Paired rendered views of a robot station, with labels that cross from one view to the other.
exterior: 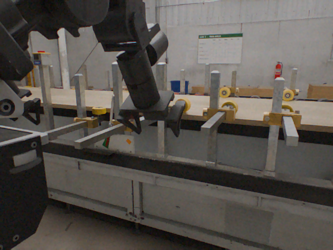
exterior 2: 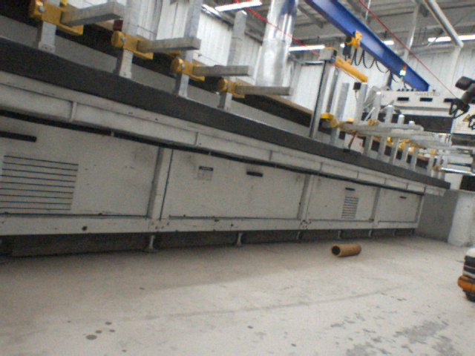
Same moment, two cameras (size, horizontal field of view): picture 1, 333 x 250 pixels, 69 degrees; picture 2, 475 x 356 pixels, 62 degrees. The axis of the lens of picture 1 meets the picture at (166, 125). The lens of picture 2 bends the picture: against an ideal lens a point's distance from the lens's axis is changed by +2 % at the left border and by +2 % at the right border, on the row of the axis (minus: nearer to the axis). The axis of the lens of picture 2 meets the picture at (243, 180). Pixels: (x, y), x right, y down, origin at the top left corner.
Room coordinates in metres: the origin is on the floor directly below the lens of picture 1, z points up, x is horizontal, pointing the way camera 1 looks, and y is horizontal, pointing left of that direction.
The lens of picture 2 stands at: (1.07, 2.98, 0.51)
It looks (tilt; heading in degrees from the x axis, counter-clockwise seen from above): 3 degrees down; 288
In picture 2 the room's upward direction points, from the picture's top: 11 degrees clockwise
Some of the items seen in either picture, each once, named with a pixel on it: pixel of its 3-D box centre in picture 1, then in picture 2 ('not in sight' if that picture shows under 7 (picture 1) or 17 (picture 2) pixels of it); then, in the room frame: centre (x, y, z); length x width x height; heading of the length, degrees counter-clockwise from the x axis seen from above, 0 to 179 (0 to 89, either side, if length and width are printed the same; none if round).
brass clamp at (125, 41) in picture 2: not in sight; (133, 45); (1.92, 1.84, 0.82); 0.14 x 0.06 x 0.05; 67
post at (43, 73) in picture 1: (47, 103); (318, 100); (1.45, 0.72, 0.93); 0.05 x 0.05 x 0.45; 67
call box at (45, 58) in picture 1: (42, 59); (328, 55); (1.45, 0.72, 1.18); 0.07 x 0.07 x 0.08; 67
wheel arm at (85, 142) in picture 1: (110, 132); (376, 133); (1.10, 0.27, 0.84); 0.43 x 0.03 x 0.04; 157
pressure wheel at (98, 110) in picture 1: (99, 116); (326, 122); (1.42, 0.40, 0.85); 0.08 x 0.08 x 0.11
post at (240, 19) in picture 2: not in sight; (231, 67); (1.74, 1.40, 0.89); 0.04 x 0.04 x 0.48; 67
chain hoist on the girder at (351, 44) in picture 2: not in sight; (350, 51); (1.95, -4.77, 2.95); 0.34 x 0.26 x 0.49; 67
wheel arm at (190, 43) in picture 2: not in sight; (153, 47); (1.83, 1.86, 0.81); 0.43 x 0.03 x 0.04; 157
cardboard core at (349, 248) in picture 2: not in sight; (346, 249); (1.14, 0.24, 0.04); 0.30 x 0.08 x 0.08; 67
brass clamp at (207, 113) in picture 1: (218, 113); not in sight; (1.04, -0.23, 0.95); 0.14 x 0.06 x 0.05; 67
